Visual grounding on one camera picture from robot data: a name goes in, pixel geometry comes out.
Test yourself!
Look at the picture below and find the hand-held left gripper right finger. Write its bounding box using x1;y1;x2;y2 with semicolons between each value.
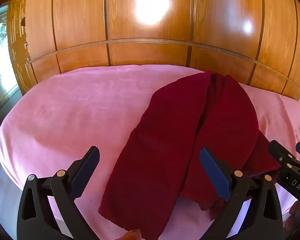
199;147;283;240

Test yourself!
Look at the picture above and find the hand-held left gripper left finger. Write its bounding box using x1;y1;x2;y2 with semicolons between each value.
16;145;100;240

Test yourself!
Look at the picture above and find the dark red garment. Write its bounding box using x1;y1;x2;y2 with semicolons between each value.
98;71;282;240

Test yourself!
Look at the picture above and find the person's right hand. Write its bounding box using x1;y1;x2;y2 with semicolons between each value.
285;201;300;234

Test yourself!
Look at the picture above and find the person's left hand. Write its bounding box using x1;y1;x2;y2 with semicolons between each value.
119;229;142;240

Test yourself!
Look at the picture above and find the pink blanket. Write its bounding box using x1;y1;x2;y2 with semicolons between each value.
0;64;300;240

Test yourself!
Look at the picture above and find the wooden wardrobe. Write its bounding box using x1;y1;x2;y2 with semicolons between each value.
7;0;300;103

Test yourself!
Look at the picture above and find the wooden glass door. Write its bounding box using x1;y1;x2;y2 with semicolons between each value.
0;4;23;113

